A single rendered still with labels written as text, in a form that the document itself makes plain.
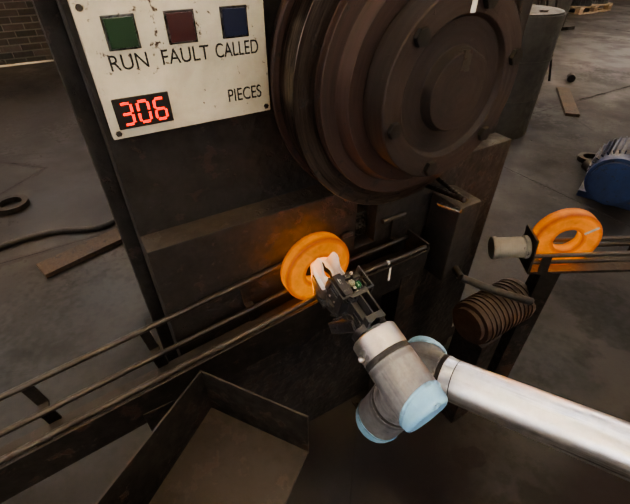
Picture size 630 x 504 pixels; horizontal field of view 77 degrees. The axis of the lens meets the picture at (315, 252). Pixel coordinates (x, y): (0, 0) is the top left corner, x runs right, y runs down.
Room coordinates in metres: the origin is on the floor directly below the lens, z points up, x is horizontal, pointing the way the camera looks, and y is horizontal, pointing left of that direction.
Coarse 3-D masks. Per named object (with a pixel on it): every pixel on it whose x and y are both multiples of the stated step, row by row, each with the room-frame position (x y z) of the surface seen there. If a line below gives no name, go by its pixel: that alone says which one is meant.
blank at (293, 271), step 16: (304, 240) 0.64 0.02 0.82; (320, 240) 0.64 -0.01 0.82; (336, 240) 0.66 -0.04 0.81; (288, 256) 0.62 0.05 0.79; (304, 256) 0.62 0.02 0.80; (320, 256) 0.64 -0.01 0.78; (288, 272) 0.60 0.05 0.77; (304, 272) 0.62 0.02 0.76; (288, 288) 0.60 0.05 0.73; (304, 288) 0.62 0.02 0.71
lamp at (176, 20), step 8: (168, 16) 0.63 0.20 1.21; (176, 16) 0.63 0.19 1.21; (184, 16) 0.64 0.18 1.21; (192, 16) 0.64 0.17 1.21; (168, 24) 0.63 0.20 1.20; (176, 24) 0.63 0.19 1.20; (184, 24) 0.64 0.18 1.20; (192, 24) 0.64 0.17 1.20; (176, 32) 0.63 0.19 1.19; (184, 32) 0.64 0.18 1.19; (192, 32) 0.64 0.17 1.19; (176, 40) 0.63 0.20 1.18; (184, 40) 0.63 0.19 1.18; (192, 40) 0.64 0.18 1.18
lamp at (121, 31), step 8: (128, 16) 0.60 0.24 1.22; (104, 24) 0.58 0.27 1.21; (112, 24) 0.59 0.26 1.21; (120, 24) 0.59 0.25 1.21; (128, 24) 0.60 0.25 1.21; (112, 32) 0.59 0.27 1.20; (120, 32) 0.59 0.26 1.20; (128, 32) 0.60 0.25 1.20; (112, 40) 0.59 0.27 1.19; (120, 40) 0.59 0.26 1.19; (128, 40) 0.60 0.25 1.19; (136, 40) 0.60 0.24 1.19; (112, 48) 0.58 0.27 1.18
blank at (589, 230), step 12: (552, 216) 0.81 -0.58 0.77; (564, 216) 0.79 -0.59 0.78; (576, 216) 0.79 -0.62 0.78; (588, 216) 0.79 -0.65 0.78; (540, 228) 0.80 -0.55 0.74; (552, 228) 0.79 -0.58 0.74; (564, 228) 0.79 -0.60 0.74; (576, 228) 0.79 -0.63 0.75; (588, 228) 0.79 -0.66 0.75; (600, 228) 0.79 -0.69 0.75; (540, 240) 0.79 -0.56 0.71; (552, 240) 0.79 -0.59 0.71; (576, 240) 0.80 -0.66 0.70; (588, 240) 0.79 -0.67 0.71; (600, 240) 0.78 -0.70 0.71; (540, 252) 0.79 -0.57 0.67; (552, 252) 0.79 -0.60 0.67; (564, 252) 0.79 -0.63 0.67
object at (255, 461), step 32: (192, 384) 0.38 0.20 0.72; (224, 384) 0.38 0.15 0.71; (192, 416) 0.36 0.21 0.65; (224, 416) 0.38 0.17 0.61; (256, 416) 0.36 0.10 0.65; (288, 416) 0.33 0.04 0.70; (160, 448) 0.30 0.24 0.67; (192, 448) 0.33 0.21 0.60; (224, 448) 0.33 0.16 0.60; (256, 448) 0.33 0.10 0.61; (288, 448) 0.33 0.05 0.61; (128, 480) 0.24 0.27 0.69; (160, 480) 0.28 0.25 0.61; (192, 480) 0.28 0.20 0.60; (224, 480) 0.28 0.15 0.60; (256, 480) 0.28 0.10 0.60; (288, 480) 0.28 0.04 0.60
